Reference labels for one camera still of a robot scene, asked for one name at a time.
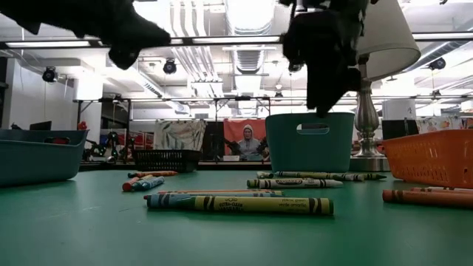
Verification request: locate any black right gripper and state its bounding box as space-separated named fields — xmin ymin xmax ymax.
xmin=291 ymin=0 xmax=370 ymax=119

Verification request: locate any white shade silver table lamp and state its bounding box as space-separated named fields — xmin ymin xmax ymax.
xmin=349 ymin=0 xmax=422 ymax=173

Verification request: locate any dark flat monitor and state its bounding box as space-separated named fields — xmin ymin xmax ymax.
xmin=29 ymin=120 xmax=53 ymax=131

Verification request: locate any leaf print fabric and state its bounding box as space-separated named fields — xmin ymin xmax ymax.
xmin=153 ymin=119 xmax=208 ymax=151

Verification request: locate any orange mesh basket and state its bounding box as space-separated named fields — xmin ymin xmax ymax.
xmin=382 ymin=129 xmax=473 ymax=189

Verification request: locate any low grey-blue plastic bin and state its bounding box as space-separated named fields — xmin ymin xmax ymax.
xmin=0 ymin=128 xmax=89 ymax=188

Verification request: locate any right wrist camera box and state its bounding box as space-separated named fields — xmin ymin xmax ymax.
xmin=281 ymin=31 xmax=308 ymax=73

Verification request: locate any person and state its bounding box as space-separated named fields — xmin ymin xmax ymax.
xmin=232 ymin=124 xmax=268 ymax=162

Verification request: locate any black ceiling camera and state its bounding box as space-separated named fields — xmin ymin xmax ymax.
xmin=428 ymin=57 xmax=447 ymax=72
xmin=41 ymin=66 xmax=59 ymax=83
xmin=163 ymin=58 xmax=178 ymax=75

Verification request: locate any colourful print fabric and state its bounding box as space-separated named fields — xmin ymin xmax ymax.
xmin=415 ymin=116 xmax=473 ymax=134

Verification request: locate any tall teal plastic bin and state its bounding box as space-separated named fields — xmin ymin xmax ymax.
xmin=265 ymin=112 xmax=355 ymax=174

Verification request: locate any red backdrop cloth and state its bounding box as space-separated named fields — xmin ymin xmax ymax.
xmin=222 ymin=118 xmax=268 ymax=157

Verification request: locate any black mesh basket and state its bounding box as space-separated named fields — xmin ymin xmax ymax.
xmin=132 ymin=149 xmax=203 ymax=174

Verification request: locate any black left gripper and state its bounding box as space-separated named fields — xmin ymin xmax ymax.
xmin=73 ymin=0 xmax=173 ymax=72

